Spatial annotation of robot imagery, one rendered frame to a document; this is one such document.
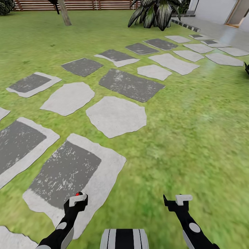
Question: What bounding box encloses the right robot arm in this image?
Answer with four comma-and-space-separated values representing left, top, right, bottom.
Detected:
163, 194, 220, 249

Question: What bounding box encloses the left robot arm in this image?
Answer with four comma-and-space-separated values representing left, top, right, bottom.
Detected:
35, 194, 88, 249

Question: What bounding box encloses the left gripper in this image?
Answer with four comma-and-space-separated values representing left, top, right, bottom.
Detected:
64, 195, 88, 218

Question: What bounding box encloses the robot trunk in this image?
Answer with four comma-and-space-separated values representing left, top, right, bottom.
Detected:
100, 229, 149, 249

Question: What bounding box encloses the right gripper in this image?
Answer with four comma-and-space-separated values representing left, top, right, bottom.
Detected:
163, 195, 189, 217

